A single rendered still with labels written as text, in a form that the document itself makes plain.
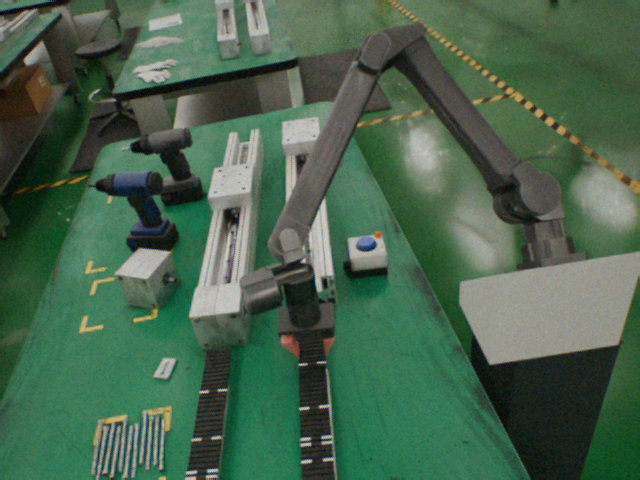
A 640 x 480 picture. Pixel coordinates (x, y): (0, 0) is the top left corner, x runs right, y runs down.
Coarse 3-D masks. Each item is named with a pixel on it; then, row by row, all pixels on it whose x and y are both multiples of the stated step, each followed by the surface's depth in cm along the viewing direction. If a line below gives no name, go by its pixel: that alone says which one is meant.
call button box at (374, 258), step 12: (348, 240) 125; (360, 252) 120; (372, 252) 120; (384, 252) 119; (348, 264) 124; (360, 264) 120; (372, 264) 120; (384, 264) 120; (360, 276) 122; (372, 276) 122
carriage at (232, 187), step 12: (216, 168) 150; (228, 168) 149; (240, 168) 148; (252, 168) 147; (216, 180) 144; (228, 180) 143; (240, 180) 142; (252, 180) 143; (216, 192) 139; (228, 192) 138; (240, 192) 137; (252, 192) 141; (216, 204) 139; (228, 204) 139; (240, 204) 139; (252, 204) 139
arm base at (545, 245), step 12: (528, 228) 98; (540, 228) 97; (552, 228) 96; (528, 240) 99; (540, 240) 97; (552, 240) 95; (564, 240) 95; (528, 252) 98; (540, 252) 96; (552, 252) 95; (564, 252) 95; (516, 264) 104; (528, 264) 98; (540, 264) 93; (552, 264) 93
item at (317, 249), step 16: (288, 160) 156; (304, 160) 161; (288, 176) 148; (288, 192) 141; (320, 208) 133; (320, 224) 127; (320, 240) 122; (320, 256) 117; (320, 272) 113; (320, 288) 115
